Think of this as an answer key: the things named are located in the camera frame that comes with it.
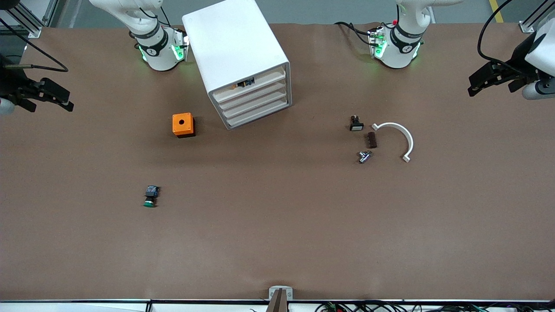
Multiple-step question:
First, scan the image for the green push button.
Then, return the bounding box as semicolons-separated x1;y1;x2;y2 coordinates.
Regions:
143;185;161;208

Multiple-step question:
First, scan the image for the orange box with hole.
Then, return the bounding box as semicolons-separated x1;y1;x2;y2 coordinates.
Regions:
172;113;196;138

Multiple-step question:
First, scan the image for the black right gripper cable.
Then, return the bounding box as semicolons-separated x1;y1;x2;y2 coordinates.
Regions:
0;18;69;73

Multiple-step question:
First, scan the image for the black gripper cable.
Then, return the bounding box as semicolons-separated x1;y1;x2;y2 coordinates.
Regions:
0;18;69;73
477;0;521;63

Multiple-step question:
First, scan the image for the aluminium frame profile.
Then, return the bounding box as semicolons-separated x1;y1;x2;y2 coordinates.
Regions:
518;0;555;34
0;0;58;39

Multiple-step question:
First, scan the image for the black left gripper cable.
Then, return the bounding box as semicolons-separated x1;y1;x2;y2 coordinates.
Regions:
477;0;521;63

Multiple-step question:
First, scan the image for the white curved bracket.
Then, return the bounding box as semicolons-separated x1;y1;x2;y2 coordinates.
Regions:
372;122;414;163

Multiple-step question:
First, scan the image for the black base cable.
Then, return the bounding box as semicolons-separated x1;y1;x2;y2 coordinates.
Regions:
335;21;374;46

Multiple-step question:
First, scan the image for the cable bundle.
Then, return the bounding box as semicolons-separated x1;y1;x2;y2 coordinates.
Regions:
316;301;555;312

